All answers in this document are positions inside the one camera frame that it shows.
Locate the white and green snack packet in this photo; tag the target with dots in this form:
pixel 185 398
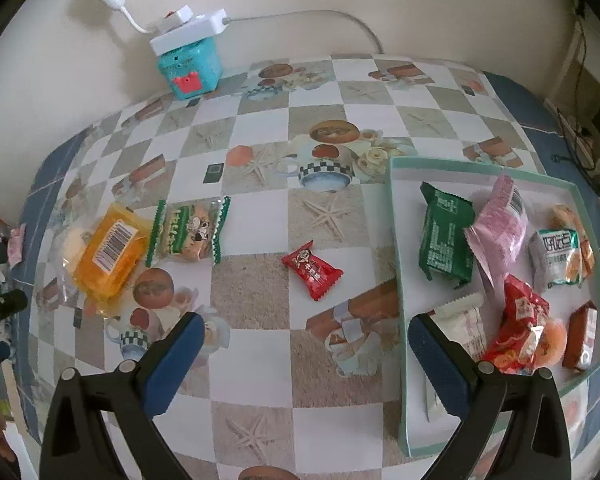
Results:
pixel 555 260

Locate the white power strip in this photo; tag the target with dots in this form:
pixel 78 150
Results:
pixel 190 35

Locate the plain white snack packet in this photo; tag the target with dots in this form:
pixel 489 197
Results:
pixel 467 330

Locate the dark green snack packet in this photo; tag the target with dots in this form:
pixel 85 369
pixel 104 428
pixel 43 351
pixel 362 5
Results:
pixel 445 240

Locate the white tray with teal rim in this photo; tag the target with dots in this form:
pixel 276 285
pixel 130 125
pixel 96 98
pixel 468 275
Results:
pixel 407 240

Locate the pink crumpled wrapper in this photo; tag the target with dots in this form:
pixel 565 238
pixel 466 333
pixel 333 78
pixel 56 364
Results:
pixel 15 245

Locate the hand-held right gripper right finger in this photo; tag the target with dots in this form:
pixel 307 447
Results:
pixel 437 365

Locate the yellow clear bread packet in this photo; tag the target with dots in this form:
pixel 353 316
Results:
pixel 105 265

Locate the orange snack packet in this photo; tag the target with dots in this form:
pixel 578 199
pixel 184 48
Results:
pixel 566 217

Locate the green cow print biscuit packet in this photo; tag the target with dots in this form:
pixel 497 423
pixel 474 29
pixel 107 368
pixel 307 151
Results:
pixel 190 232

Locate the small red candy packet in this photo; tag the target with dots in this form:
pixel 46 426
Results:
pixel 311 269

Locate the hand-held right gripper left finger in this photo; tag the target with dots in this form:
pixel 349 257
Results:
pixel 177 360

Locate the red and white biscuit packet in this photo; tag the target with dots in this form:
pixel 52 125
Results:
pixel 580 335

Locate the pink snack packet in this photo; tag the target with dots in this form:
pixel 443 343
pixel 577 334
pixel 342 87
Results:
pixel 500 230

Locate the white shelf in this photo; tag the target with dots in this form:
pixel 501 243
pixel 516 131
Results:
pixel 597 105

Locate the checked printed tablecloth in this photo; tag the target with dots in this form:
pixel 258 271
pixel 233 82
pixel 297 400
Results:
pixel 260 290

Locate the teal box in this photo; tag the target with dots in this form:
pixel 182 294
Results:
pixel 190 67

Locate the crumpled white paper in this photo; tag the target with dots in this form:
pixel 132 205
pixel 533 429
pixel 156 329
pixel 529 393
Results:
pixel 2 275

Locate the red clear snack packet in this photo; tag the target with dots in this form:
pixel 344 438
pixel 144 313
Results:
pixel 522 325

